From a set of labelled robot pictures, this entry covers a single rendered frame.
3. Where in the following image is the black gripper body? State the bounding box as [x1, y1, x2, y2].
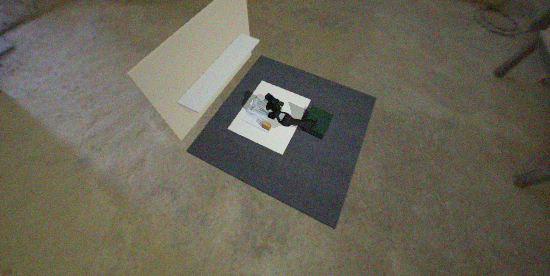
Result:
[268, 101, 284, 120]

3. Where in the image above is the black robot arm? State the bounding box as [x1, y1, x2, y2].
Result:
[265, 93, 317, 131]

